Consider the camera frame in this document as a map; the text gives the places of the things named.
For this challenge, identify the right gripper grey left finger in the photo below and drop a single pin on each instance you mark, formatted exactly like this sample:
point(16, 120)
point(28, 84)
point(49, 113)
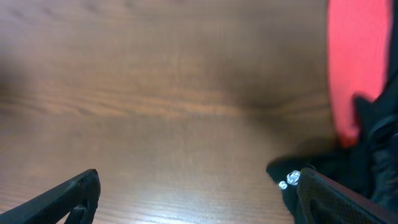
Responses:
point(77, 199)

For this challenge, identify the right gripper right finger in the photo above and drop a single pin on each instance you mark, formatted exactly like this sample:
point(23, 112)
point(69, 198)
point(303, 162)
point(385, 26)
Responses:
point(324, 201)

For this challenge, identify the black printed garment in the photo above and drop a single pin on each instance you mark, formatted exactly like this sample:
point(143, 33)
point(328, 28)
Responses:
point(368, 168)

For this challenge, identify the red orange cloth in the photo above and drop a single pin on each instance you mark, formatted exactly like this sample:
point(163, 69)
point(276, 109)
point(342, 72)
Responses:
point(358, 39)

